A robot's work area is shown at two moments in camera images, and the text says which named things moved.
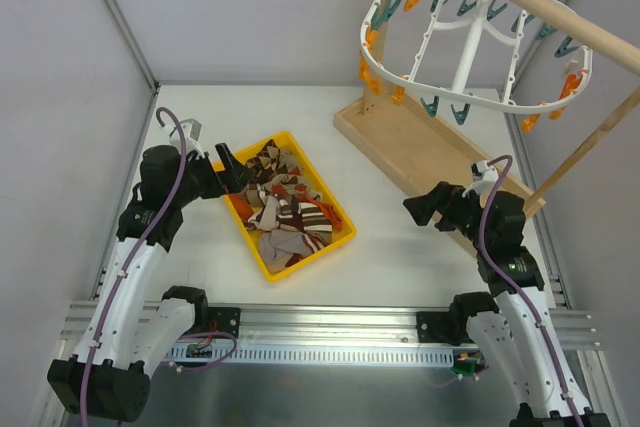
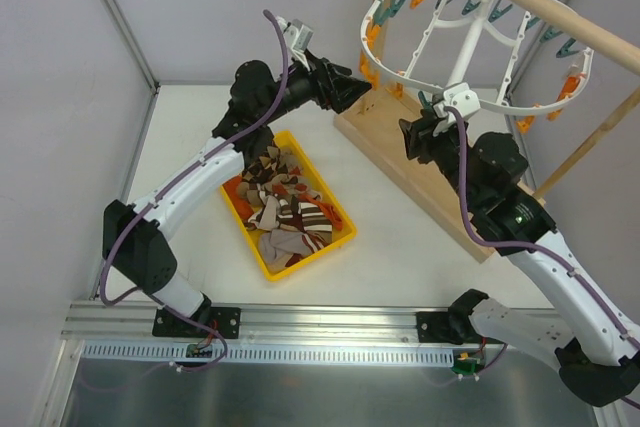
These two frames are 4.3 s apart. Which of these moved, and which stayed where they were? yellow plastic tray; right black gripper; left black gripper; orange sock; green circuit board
Moved: left black gripper; right black gripper
Stayed: green circuit board; orange sock; yellow plastic tray
